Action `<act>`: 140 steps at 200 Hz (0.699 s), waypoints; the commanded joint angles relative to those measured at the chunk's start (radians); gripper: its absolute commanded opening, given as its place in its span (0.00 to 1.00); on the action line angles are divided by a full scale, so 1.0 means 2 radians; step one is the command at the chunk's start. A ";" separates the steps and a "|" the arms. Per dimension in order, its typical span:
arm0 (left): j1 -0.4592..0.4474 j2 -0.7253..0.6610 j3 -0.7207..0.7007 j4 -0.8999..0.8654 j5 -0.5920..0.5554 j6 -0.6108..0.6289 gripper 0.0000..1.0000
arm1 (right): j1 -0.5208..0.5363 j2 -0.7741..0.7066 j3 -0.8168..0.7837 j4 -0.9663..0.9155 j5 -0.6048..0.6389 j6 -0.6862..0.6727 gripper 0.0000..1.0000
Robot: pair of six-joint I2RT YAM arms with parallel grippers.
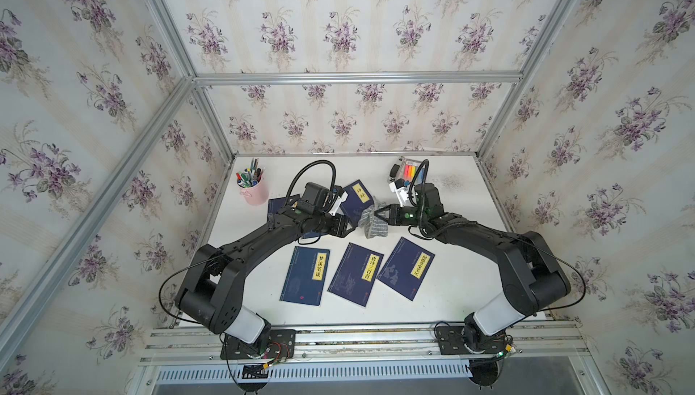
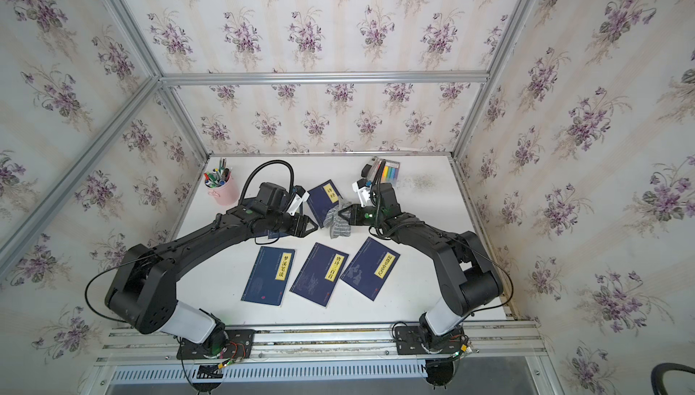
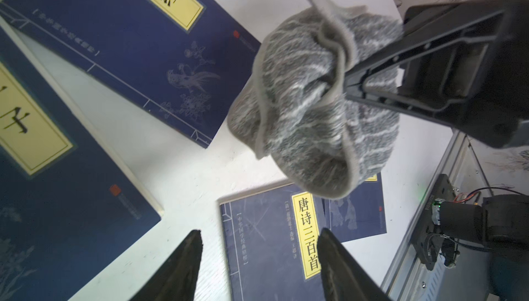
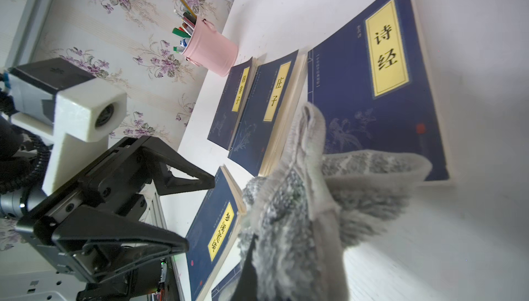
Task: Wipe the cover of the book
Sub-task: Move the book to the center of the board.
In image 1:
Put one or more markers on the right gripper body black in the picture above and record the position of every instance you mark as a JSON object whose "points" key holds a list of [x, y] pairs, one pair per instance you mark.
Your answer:
{"points": [[407, 216]]}

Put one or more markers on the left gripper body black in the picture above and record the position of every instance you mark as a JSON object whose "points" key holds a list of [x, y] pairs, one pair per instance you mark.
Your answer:
{"points": [[331, 225]]}

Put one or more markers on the blue book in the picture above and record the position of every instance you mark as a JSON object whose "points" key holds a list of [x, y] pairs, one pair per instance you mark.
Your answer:
{"points": [[356, 274], [358, 199], [306, 276], [406, 268], [275, 204]]}

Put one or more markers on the grey striped cleaning cloth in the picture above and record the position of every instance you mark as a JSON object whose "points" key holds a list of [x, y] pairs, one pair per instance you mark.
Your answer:
{"points": [[371, 225]]}

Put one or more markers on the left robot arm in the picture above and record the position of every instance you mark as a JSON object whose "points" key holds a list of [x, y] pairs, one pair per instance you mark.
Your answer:
{"points": [[212, 291]]}

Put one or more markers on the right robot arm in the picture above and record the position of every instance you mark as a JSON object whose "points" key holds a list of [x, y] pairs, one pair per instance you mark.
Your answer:
{"points": [[531, 276]]}

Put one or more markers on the clear box of highlighters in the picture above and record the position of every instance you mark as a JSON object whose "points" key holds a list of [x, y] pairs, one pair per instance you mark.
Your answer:
{"points": [[411, 172]]}

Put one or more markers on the grey black stapler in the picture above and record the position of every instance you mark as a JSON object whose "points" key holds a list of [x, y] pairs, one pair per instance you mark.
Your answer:
{"points": [[396, 172]]}

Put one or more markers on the pink pen cup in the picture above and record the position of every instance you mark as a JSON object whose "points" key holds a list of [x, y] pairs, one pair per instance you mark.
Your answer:
{"points": [[251, 183]]}

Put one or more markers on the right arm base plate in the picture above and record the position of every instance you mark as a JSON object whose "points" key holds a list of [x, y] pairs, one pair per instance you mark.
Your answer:
{"points": [[472, 338]]}

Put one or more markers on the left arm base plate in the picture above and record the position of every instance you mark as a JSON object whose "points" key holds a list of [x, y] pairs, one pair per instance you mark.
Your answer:
{"points": [[275, 344]]}

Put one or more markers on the aluminium rail frame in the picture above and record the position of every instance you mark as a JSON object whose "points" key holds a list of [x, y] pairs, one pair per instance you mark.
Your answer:
{"points": [[371, 352]]}

